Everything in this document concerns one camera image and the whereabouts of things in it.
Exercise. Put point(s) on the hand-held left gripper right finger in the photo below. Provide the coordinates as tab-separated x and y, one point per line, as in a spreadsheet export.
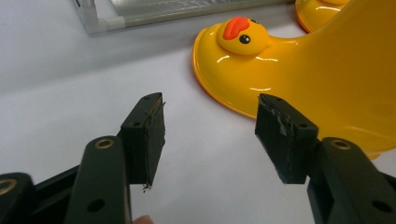
289	146

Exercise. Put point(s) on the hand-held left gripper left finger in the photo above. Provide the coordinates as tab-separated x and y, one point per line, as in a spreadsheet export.
143	140

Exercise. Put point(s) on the yellow plastic duck toy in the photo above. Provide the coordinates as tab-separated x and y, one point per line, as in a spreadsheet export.
327	77
314	12

